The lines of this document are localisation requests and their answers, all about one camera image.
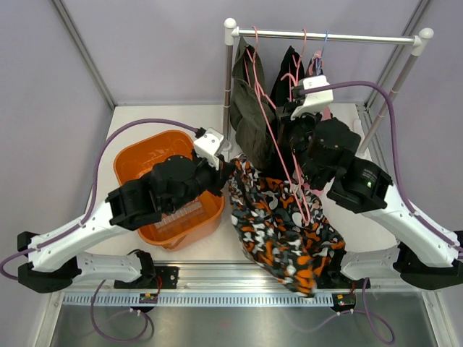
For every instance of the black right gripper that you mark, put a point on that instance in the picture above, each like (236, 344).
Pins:
(288, 125)

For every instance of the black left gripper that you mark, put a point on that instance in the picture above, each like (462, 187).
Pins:
(219, 176)

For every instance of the pink shark print shorts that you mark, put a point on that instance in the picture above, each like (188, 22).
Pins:
(314, 77)

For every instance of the black shorts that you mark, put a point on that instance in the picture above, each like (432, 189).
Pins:
(277, 123)

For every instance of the blue wire hanger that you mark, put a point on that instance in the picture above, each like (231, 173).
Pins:
(319, 59)

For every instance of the orange camouflage print shorts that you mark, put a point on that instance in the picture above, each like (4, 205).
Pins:
(273, 233)

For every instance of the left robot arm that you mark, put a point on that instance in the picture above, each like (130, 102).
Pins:
(58, 259)

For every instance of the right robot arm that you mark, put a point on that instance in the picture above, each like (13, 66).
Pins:
(427, 254)

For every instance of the olive green shorts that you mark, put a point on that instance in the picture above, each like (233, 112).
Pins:
(248, 116)

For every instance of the orange plastic laundry basket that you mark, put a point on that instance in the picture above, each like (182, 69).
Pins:
(195, 221)

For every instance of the white and steel clothes rack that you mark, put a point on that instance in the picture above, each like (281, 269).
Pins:
(418, 44)

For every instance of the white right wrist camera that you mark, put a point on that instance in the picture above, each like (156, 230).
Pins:
(312, 95)

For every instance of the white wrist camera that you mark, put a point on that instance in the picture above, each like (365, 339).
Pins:
(312, 95)
(210, 145)

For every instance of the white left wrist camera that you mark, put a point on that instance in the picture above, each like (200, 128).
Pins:
(210, 145)

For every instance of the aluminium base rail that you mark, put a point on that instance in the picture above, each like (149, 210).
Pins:
(243, 276)

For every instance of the white slotted cable duct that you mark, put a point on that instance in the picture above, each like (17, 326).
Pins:
(174, 299)

